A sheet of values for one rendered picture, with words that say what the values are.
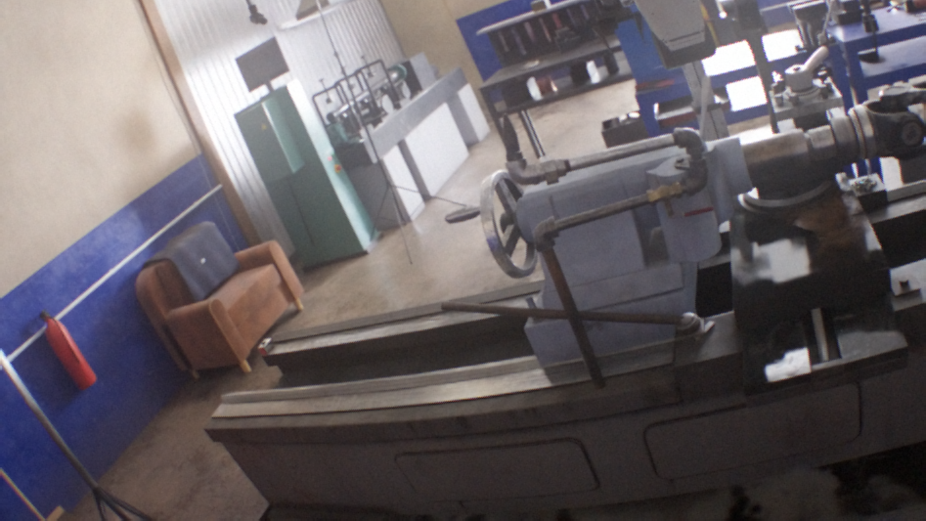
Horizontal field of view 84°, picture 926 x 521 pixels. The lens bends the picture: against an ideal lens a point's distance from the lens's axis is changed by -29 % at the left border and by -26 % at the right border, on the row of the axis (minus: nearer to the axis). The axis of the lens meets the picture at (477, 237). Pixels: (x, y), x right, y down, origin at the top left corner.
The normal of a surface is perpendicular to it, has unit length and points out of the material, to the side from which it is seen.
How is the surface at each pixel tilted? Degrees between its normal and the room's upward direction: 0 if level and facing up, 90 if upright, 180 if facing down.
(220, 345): 90
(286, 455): 90
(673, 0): 90
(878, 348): 0
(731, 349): 0
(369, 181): 90
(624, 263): 66
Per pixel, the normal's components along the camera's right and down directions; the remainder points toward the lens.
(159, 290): 0.87, -0.22
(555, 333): -0.29, 0.46
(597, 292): -0.44, 0.00
